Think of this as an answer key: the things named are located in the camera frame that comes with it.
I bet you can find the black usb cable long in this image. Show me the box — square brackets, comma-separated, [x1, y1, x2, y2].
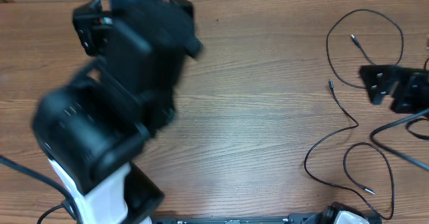
[325, 9, 405, 89]

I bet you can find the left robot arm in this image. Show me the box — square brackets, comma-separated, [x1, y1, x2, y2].
[32, 0, 202, 223]

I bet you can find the black usb cable short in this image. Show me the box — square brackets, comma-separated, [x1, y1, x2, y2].
[303, 79, 395, 221]

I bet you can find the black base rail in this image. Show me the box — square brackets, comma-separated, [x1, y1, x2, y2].
[151, 213, 321, 224]

